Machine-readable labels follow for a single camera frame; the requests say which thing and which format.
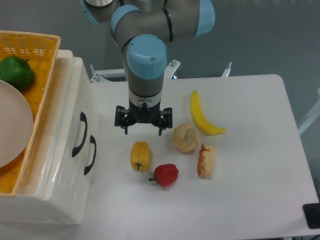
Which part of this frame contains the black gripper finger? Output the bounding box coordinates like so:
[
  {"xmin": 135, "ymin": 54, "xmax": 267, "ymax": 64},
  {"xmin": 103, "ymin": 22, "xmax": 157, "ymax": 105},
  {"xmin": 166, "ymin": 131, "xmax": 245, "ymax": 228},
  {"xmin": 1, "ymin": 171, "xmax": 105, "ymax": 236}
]
[
  {"xmin": 114, "ymin": 105, "xmax": 137, "ymax": 135},
  {"xmin": 149, "ymin": 107, "xmax": 173, "ymax": 136}
]

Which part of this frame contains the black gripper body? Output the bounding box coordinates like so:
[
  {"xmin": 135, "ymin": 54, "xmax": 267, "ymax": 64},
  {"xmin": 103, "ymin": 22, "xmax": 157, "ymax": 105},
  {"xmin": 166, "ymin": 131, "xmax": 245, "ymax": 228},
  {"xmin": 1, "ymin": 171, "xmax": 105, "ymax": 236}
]
[{"xmin": 127, "ymin": 102, "xmax": 161, "ymax": 125}]

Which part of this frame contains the black top drawer handle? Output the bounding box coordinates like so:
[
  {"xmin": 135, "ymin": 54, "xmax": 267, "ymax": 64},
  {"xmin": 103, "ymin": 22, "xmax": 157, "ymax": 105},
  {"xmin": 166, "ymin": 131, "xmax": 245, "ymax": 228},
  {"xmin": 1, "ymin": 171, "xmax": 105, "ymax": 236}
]
[{"xmin": 71, "ymin": 111, "xmax": 88, "ymax": 158}]

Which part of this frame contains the black drawer handle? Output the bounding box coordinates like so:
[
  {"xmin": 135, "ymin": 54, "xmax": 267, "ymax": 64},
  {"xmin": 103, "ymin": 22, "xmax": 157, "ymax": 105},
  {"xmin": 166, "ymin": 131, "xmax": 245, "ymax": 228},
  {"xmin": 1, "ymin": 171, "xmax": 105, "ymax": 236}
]
[
  {"xmin": 83, "ymin": 135, "xmax": 97, "ymax": 176},
  {"xmin": 71, "ymin": 111, "xmax": 88, "ymax": 158}
]

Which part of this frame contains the white drawer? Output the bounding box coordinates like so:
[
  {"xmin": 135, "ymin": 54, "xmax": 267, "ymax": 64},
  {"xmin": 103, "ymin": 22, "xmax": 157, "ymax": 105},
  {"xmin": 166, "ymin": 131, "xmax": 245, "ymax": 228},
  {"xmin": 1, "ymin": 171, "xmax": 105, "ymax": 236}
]
[
  {"xmin": 41, "ymin": 57, "xmax": 99, "ymax": 202},
  {"xmin": 41, "ymin": 100, "xmax": 100, "ymax": 225}
]

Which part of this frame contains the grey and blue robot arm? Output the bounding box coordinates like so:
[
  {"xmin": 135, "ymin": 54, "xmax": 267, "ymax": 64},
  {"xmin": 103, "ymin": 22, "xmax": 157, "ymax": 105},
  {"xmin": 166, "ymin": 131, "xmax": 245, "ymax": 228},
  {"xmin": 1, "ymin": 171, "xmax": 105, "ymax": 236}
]
[{"xmin": 81, "ymin": 0, "xmax": 215, "ymax": 131}]

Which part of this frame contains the white plastic drawer cabinet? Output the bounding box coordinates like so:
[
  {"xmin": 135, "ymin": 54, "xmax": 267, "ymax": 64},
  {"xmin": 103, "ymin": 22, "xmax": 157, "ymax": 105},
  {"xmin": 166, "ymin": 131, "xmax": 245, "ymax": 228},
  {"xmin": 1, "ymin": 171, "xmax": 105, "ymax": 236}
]
[{"xmin": 0, "ymin": 50, "xmax": 100, "ymax": 225}]

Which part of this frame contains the round bread roll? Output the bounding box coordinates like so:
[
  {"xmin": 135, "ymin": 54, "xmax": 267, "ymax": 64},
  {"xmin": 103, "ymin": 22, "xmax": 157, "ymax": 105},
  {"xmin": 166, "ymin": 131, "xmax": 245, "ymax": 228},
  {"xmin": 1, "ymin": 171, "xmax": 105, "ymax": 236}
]
[{"xmin": 173, "ymin": 123, "xmax": 200, "ymax": 155}]

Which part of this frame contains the yellow banana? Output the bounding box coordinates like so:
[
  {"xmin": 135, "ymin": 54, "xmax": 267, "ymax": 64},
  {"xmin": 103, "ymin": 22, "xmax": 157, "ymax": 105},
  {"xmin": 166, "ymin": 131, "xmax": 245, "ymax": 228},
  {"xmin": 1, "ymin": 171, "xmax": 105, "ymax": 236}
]
[{"xmin": 189, "ymin": 90, "xmax": 226, "ymax": 136}]

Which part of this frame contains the yellow bell pepper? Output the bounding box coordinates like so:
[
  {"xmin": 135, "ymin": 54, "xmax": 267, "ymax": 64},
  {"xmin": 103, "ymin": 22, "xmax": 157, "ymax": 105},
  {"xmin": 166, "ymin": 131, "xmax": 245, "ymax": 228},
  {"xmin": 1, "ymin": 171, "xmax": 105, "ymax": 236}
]
[{"xmin": 130, "ymin": 141, "xmax": 151, "ymax": 172}]

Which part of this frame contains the red bell pepper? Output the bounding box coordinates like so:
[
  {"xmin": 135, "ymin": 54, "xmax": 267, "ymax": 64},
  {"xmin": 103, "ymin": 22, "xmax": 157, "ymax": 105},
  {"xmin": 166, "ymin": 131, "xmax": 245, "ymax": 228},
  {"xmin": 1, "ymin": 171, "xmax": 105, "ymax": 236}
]
[{"xmin": 148, "ymin": 163, "xmax": 179, "ymax": 187}]

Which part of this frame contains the pink round plate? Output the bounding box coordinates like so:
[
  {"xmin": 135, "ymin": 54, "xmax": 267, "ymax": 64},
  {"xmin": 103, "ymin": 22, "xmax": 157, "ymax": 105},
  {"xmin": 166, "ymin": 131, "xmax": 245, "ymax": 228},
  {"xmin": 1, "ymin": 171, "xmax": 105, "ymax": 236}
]
[{"xmin": 0, "ymin": 80, "xmax": 33, "ymax": 167}]

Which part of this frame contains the yellow woven basket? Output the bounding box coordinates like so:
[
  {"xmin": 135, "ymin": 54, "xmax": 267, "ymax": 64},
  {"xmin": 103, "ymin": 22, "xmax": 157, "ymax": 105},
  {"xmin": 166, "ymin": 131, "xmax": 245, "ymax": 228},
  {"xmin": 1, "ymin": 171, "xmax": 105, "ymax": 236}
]
[{"xmin": 0, "ymin": 30, "xmax": 61, "ymax": 197}]

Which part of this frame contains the green bell pepper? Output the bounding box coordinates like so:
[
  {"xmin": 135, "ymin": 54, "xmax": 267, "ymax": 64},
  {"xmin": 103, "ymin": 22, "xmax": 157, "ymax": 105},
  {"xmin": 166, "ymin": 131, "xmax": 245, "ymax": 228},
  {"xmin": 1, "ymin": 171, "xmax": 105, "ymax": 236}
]
[{"xmin": 0, "ymin": 55, "xmax": 35, "ymax": 90}]

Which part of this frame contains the black device at table edge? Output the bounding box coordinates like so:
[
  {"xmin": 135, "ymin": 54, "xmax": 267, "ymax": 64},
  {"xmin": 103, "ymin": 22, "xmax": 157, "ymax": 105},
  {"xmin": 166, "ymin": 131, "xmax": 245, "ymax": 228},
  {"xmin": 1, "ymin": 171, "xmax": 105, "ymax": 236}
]
[{"xmin": 302, "ymin": 203, "xmax": 320, "ymax": 229}]

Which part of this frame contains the black bottom drawer handle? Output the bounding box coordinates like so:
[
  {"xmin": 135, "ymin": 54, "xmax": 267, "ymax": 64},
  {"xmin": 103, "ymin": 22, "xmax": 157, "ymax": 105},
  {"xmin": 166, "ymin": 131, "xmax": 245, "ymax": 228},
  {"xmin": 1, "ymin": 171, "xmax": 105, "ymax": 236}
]
[{"xmin": 83, "ymin": 135, "xmax": 97, "ymax": 176}]

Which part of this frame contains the white frame leg right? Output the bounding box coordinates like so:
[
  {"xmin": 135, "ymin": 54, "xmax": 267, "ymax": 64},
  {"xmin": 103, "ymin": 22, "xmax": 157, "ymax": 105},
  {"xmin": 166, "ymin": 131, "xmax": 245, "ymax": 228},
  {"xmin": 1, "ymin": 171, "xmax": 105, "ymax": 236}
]
[{"xmin": 297, "ymin": 99, "xmax": 320, "ymax": 136}]

